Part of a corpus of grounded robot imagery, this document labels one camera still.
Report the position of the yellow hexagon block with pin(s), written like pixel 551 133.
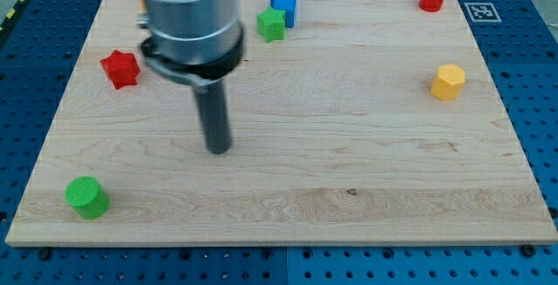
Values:
pixel 448 82

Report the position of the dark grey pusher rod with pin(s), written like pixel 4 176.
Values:
pixel 213 114

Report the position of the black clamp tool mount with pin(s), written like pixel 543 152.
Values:
pixel 192 74

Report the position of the green star block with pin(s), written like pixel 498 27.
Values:
pixel 271 24

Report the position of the green cylinder block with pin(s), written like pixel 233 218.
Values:
pixel 87 197

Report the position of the red star block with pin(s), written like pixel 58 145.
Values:
pixel 121 68

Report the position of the blue house-shaped block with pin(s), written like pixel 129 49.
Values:
pixel 289 6

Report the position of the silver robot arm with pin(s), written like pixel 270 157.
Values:
pixel 196 43

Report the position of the white fiducial marker tag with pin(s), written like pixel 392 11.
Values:
pixel 482 12

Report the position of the light wooden board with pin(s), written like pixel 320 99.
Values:
pixel 337 141

